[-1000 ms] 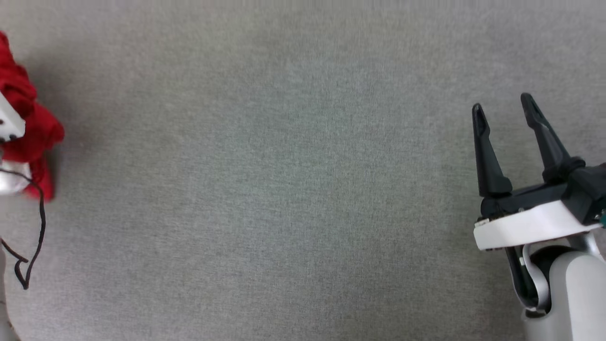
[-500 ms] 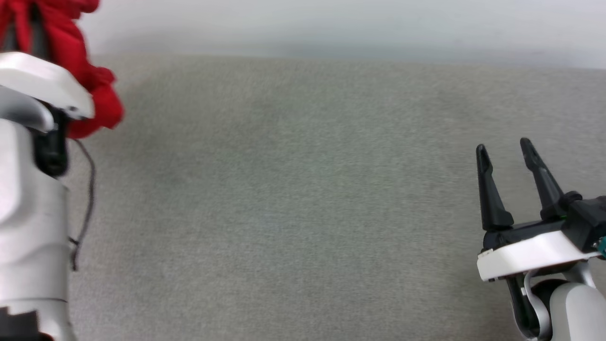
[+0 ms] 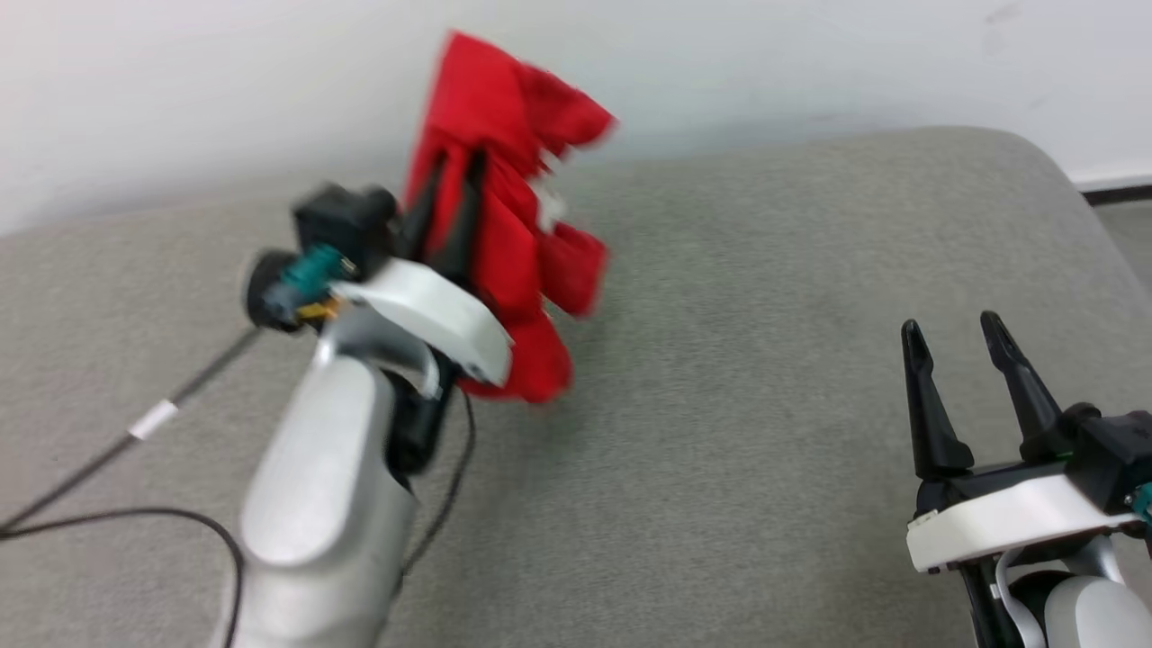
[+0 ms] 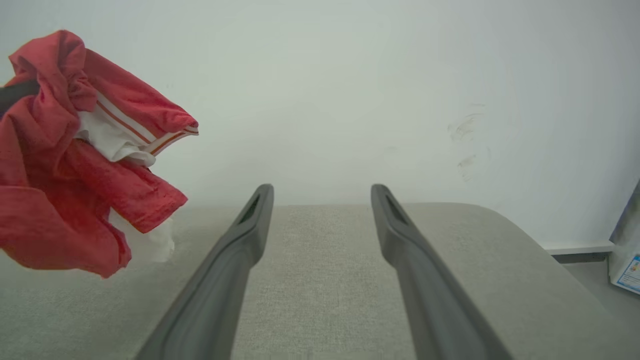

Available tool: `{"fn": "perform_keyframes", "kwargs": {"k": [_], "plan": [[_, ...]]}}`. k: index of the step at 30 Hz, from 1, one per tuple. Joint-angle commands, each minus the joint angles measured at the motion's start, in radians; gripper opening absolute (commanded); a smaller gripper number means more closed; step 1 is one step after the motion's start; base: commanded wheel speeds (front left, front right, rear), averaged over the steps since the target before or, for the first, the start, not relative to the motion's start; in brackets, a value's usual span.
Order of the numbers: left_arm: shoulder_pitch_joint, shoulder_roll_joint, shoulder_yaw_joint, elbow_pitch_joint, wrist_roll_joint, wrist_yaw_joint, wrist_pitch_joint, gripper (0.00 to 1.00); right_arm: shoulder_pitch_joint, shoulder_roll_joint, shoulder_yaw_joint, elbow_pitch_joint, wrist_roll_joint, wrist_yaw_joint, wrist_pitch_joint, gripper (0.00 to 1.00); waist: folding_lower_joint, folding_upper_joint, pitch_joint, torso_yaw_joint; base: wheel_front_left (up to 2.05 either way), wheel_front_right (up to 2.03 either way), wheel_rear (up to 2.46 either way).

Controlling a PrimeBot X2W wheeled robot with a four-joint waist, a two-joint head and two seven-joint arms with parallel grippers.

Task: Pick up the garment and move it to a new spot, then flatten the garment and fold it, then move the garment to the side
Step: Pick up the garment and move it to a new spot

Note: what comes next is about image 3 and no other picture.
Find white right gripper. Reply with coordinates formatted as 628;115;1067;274
900;310;1142;577

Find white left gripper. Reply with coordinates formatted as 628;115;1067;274
328;148;514;473

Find red basketball jersey white sleeves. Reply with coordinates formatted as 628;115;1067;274
400;30;619;404

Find thin black cable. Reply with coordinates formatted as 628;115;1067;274
396;389;478;577
0;508;246;648

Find dark wall baseboard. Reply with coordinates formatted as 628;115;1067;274
1080;183;1152;206

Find black cable with white label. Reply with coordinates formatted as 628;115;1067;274
0;326;264;534

